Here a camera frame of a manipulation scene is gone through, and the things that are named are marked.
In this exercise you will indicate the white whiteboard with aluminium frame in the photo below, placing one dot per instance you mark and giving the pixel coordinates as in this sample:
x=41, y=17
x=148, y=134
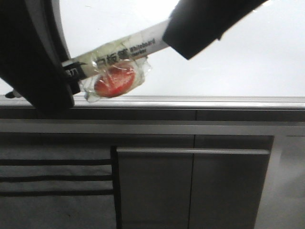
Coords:
x=259, y=62

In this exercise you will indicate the white whiteboard marker with magnet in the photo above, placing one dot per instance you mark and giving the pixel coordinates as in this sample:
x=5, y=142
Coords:
x=116, y=67

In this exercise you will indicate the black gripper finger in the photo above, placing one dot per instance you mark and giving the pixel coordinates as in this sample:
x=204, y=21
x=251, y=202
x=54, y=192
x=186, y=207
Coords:
x=32, y=49
x=195, y=24

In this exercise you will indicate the grey cabinet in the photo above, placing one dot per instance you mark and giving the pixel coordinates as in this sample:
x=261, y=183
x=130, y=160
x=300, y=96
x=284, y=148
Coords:
x=152, y=169

